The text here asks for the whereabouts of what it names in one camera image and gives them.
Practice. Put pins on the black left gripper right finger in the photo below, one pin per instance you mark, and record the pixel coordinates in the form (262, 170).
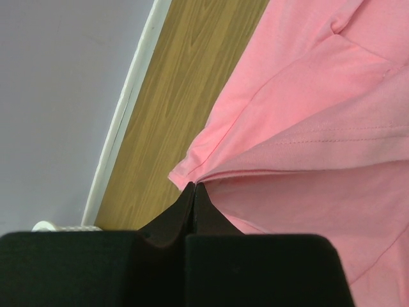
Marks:
(225, 267)

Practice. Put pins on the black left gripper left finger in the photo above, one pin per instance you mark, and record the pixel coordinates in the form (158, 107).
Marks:
(100, 268)

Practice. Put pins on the white perforated plastic basket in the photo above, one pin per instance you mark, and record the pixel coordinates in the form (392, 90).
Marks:
(47, 226)

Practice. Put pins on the pink t shirt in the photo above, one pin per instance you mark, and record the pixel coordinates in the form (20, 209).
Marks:
(310, 134)

